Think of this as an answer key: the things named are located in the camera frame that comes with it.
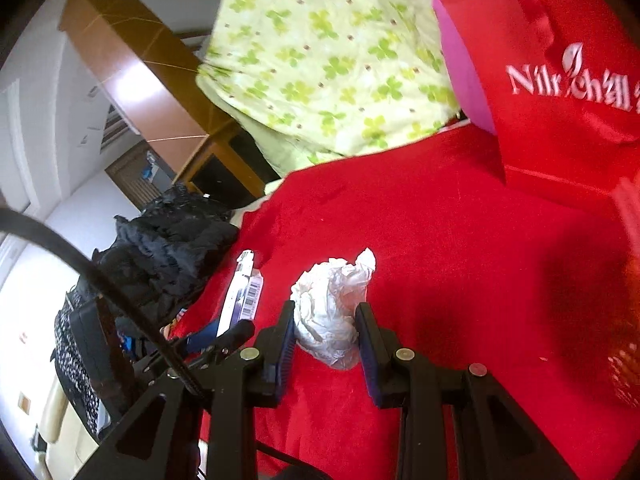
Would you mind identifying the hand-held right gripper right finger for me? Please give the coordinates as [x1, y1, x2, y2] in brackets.
[354, 302, 576, 480]

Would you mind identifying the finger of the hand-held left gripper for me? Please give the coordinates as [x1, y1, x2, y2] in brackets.
[182, 319, 256, 361]

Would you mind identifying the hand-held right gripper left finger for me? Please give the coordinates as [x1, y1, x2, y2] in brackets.
[75, 301, 297, 480]

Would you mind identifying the white plastic bag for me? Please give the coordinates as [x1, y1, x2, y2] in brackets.
[290, 248, 377, 372]

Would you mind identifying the red mesh basket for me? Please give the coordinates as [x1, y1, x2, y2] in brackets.
[602, 175, 640, 401]

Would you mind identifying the black dotted clothing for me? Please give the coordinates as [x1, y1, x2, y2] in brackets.
[52, 290, 108, 436]

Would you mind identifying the white and purple box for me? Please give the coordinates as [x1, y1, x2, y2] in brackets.
[216, 250, 264, 338]

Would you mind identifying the beige sofa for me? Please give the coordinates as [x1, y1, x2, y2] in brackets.
[30, 370, 103, 480]

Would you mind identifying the black jacket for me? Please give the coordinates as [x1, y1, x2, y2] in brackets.
[92, 185, 241, 326]

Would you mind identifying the red cloth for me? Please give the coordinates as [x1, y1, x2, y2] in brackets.
[175, 110, 640, 480]

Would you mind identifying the brown wooden cabinet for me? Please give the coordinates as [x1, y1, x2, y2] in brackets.
[59, 0, 281, 201]

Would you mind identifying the green clover print cloth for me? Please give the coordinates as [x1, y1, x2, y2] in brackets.
[195, 0, 463, 171]

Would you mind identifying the red paper gift bag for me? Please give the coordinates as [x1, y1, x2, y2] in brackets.
[431, 0, 640, 211]

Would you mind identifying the black cable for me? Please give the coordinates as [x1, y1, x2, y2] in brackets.
[0, 208, 211, 401]

